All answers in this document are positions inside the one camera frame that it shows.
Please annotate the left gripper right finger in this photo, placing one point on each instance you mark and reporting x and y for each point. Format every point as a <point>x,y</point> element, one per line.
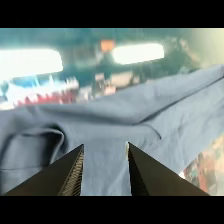
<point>153,176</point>

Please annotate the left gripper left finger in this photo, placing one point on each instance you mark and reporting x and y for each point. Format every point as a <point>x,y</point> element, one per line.
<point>63,176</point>

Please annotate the blue shirt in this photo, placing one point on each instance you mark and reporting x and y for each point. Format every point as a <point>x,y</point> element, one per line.
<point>133,120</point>

